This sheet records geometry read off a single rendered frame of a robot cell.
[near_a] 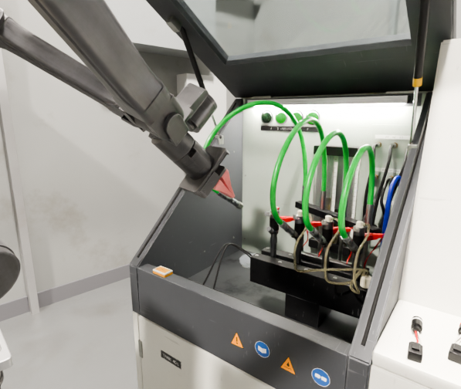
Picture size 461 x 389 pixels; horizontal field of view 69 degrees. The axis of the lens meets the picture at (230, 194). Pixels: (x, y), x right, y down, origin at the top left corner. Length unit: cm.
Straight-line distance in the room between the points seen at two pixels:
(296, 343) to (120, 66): 61
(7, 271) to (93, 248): 251
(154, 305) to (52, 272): 192
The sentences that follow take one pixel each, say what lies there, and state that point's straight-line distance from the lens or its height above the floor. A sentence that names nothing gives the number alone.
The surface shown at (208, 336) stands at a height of 84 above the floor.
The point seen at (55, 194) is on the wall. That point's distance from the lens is 275.
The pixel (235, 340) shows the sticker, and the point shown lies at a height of 87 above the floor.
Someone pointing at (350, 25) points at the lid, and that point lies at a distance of 98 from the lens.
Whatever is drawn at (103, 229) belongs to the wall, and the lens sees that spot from 293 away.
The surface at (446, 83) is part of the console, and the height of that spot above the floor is 145.
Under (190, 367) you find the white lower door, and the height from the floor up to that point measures 71.
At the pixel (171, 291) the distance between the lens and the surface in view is 96.
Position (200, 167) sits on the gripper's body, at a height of 130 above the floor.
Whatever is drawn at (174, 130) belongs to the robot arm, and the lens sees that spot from 53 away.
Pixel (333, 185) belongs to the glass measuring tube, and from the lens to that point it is 118.
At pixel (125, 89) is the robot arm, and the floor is 142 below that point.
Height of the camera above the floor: 139
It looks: 13 degrees down
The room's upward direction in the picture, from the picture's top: straight up
